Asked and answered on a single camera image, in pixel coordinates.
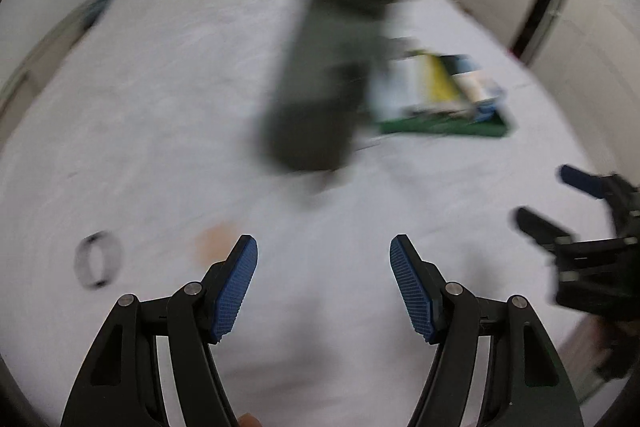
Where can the dark green fabric box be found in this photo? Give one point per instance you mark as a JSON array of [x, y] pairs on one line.
[[312, 119]]

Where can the blue edged cloth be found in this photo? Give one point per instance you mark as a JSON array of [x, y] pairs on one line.
[[480, 89]]

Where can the beige makeup sponge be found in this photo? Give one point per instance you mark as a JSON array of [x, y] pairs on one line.
[[214, 244]]

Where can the green tray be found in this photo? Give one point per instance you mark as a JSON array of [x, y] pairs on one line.
[[454, 118]]

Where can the blue clothes pile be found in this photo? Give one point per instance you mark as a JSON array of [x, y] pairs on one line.
[[94, 12]]

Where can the white bed sheet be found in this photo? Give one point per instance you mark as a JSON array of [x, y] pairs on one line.
[[148, 135]]

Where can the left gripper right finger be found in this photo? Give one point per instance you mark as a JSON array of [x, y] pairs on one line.
[[526, 383]]

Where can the white wardrobe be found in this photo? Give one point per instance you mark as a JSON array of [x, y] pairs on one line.
[[586, 55]]

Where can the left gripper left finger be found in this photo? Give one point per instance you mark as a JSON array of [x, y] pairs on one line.
[[119, 382]]

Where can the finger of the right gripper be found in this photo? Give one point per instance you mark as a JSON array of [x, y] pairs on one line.
[[598, 187], [544, 233]]

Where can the yellow towel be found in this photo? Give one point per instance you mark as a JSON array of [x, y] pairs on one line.
[[437, 85]]

